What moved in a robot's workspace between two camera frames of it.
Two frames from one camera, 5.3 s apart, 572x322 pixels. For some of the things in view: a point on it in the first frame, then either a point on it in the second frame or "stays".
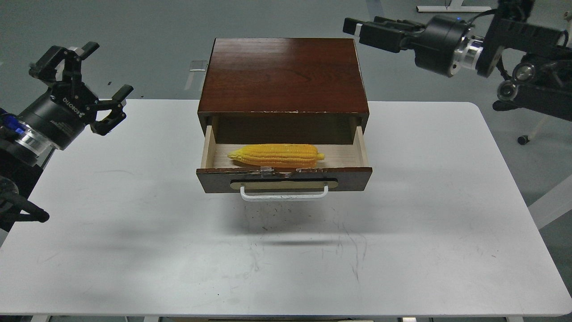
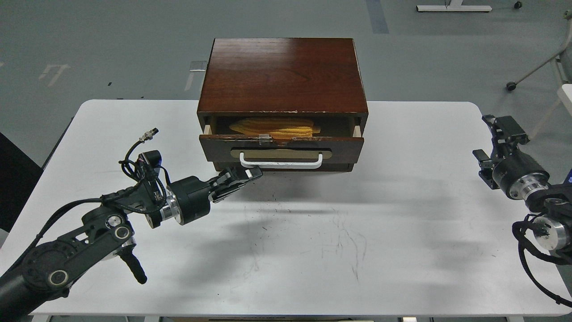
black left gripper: (59, 116) → (188, 198)
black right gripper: (437, 47) → (520, 175)
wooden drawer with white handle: (344, 167) → (258, 151)
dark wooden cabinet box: (280, 91) stays
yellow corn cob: (282, 155) → (279, 128)
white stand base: (454, 6) stays
